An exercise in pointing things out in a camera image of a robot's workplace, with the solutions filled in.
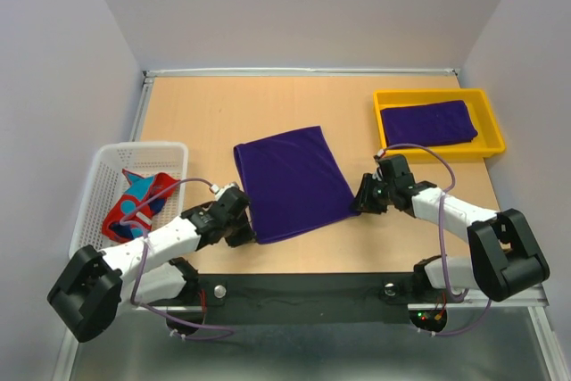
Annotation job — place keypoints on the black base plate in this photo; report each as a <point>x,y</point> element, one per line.
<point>275,299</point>

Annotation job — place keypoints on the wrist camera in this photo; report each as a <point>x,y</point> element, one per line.
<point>379,159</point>
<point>218,190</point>

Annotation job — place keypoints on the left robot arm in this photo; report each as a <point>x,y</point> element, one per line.
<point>88,293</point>

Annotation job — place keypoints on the red blue patterned towel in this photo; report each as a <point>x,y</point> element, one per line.
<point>133,212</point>

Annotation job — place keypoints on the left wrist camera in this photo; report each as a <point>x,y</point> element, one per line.
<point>218,190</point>

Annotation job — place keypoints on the purple towel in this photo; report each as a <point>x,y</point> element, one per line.
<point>294,184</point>
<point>446,123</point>

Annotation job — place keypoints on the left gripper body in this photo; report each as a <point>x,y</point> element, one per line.
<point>238,231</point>

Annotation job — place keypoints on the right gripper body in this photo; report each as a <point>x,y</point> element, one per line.
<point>381,194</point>

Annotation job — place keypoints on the yellow plastic tray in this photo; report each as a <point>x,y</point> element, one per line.
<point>488,143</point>

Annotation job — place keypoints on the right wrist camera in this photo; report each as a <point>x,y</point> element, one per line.
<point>379,159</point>

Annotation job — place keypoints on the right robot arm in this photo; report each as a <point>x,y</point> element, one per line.
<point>504,256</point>

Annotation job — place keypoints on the white plastic basket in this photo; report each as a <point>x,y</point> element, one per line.
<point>106,183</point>

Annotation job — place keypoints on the aluminium back rail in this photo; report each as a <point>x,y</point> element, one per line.
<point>298,71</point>

